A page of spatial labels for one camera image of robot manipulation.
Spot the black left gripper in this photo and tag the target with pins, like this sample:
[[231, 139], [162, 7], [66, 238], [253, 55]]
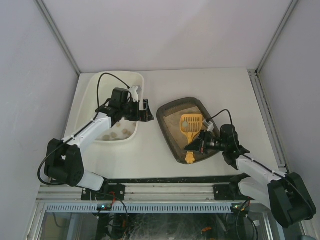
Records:
[[141, 113]]

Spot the right side aluminium rail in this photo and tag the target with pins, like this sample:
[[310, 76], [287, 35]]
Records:
[[268, 120]]

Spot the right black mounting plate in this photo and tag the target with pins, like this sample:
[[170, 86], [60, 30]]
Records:
[[228, 192]]

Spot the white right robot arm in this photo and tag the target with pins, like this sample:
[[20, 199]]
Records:
[[285, 194]]

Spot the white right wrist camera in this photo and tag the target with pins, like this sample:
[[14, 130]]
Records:
[[209, 125]]

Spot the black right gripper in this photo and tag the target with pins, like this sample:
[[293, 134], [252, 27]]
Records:
[[203, 142]]

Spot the yellow litter scoop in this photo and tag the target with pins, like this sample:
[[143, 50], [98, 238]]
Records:
[[195, 123]]

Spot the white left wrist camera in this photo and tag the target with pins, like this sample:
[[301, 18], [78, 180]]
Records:
[[134, 93]]

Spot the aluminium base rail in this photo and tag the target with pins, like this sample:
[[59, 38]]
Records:
[[137, 192]]

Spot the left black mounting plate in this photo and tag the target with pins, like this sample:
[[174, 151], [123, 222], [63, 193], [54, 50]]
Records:
[[114, 191]]

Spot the left aluminium frame post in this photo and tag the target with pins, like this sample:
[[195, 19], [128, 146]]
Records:
[[44, 11]]

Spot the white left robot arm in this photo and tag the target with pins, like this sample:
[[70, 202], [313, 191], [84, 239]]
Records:
[[64, 161]]

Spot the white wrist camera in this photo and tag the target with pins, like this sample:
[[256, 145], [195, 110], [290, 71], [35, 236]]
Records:
[[134, 93], [209, 125]]

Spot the black mounting plate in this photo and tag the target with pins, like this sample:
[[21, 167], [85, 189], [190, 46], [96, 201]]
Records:
[[228, 192], [114, 191]]

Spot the dark brown litter box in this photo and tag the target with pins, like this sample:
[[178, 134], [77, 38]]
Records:
[[169, 116]]

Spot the white plastic bin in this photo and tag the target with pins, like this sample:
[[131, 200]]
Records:
[[98, 90]]

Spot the right aluminium frame post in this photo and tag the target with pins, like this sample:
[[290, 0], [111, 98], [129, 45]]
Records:
[[277, 34]]

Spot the aluminium frame post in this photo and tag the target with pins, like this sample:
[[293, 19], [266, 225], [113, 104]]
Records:
[[277, 34], [44, 11]]

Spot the grey slotted cable duct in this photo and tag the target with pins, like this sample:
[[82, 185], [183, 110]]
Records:
[[141, 208]]

